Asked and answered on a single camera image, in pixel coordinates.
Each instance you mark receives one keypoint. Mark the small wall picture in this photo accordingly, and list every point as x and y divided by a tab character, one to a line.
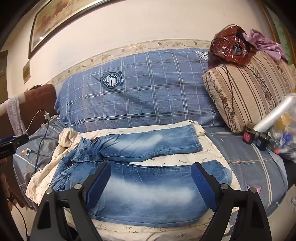
26	71

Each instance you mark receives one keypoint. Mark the white rail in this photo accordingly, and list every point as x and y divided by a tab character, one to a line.
20	98

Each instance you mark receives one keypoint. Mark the clear plastic film roll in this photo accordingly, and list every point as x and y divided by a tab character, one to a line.
272	115

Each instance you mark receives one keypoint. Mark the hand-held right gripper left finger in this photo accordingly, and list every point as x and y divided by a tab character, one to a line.
99	185

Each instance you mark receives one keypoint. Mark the cream leaf-print blanket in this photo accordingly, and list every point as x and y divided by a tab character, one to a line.
180	160

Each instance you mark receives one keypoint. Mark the beige striped floral pillow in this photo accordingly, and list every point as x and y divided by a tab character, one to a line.
249	92

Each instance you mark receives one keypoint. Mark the clear plastic bag of items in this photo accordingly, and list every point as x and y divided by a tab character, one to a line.
285	139

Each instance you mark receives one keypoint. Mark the blue plaid quilt with crest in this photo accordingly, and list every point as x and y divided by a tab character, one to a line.
150	92

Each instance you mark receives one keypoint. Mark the faded blue jeans pants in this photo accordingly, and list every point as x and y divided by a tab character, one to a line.
150	190

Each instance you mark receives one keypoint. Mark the brown headboard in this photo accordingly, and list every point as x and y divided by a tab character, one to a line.
41	99

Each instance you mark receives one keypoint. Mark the red plastic bag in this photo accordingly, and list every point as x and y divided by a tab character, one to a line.
222	46

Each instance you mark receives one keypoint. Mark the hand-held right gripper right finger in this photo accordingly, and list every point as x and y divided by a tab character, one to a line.
203	185

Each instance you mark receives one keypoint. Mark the light purple hanging cloth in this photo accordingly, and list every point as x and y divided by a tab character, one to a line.
13	111

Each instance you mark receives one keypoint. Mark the dark blue bottle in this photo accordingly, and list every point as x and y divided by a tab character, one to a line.
262	142

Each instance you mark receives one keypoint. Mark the white power strip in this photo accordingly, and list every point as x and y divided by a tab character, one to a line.
52	119

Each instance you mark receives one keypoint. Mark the dark red bottle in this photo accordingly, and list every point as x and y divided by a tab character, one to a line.
248	134

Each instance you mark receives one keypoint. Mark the grey patterned bed sheet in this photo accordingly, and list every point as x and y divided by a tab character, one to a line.
249	162

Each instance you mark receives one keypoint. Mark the large framed wall painting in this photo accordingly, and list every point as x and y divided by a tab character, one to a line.
57	14

